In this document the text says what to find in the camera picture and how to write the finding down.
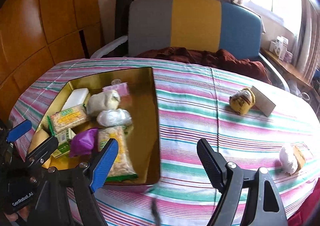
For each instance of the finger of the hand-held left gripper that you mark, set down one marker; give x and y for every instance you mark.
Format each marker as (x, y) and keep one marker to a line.
(43, 149)
(20, 129)

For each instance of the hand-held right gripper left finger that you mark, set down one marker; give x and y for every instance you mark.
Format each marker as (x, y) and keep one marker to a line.
(105, 163)

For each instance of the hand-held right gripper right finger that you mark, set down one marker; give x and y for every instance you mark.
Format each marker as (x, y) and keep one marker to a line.
(212, 163)

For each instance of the large rice cracker packet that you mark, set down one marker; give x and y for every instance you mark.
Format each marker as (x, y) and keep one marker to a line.
(122, 156)

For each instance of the pale yellow snack packet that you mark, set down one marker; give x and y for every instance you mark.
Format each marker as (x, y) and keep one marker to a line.
(63, 138)

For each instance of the purple snack packet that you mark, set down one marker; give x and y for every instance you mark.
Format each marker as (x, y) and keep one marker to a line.
(82, 142)

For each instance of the green label cracker packet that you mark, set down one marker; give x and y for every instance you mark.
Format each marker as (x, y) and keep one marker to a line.
(70, 118)

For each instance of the white bun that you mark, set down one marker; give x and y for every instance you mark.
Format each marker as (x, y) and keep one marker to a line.
(113, 117)

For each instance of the cream bun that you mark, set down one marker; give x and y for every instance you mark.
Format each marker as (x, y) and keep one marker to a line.
(102, 102)

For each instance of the gold tin box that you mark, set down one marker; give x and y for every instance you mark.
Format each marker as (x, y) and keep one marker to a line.
(142, 106)

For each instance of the pink snack packet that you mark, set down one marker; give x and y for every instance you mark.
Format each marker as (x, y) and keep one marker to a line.
(120, 90)

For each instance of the person's left hand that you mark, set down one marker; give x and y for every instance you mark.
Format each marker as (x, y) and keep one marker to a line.
(23, 214)

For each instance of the tan bread roll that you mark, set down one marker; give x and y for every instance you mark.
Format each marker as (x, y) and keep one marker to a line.
(38, 138)

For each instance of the striped tablecloth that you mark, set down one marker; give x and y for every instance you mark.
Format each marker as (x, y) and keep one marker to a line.
(200, 116)

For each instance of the white rectangular block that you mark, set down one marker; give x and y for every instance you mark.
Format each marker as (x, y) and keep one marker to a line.
(75, 97)

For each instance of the yellow wrapped pastry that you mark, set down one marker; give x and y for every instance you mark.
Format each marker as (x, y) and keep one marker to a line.
(241, 102)

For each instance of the white and tan snack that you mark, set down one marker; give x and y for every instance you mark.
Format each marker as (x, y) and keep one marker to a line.
(288, 158)

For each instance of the red garment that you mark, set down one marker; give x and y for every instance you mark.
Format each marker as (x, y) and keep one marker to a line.
(307, 211)

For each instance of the dark red cloth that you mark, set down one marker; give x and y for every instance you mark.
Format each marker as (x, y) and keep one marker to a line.
(212, 57)

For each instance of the wooden wardrobe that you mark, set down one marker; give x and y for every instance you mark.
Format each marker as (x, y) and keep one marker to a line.
(50, 16)

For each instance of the wooden windowsill shelf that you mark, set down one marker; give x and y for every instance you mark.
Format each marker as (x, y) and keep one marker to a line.
(287, 66)

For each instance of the small pink box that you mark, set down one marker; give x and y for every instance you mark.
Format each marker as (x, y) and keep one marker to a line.
(289, 55)

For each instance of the white carton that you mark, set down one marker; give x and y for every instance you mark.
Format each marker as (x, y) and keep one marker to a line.
(281, 46)

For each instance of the grey yellow blue chair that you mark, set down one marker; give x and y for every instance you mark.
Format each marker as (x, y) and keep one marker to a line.
(195, 21)

